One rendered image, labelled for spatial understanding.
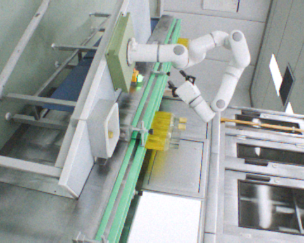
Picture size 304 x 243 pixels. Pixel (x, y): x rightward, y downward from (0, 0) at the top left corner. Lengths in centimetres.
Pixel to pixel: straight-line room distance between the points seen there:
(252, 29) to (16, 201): 679
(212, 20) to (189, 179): 612
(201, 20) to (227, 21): 66
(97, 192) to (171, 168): 52
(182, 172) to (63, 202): 67
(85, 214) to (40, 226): 34
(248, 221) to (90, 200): 81
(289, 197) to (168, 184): 69
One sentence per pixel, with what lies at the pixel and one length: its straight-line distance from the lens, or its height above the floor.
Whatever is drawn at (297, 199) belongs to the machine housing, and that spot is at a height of 186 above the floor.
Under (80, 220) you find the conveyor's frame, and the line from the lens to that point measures 126.
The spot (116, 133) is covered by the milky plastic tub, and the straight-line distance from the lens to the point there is 148.
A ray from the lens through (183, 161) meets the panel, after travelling 172.
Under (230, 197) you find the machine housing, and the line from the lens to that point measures 165.
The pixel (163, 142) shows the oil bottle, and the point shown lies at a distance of 159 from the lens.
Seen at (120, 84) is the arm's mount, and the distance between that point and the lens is 156.
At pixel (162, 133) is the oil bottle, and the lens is 164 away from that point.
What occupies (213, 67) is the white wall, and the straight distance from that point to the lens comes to 797.
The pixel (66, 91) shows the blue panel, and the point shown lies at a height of 41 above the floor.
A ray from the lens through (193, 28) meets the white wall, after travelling 754.
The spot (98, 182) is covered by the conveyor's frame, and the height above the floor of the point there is 81.
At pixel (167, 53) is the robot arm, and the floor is 103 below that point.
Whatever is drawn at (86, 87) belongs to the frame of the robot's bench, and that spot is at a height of 67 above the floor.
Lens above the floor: 119
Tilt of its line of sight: 8 degrees down
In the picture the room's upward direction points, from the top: 98 degrees clockwise
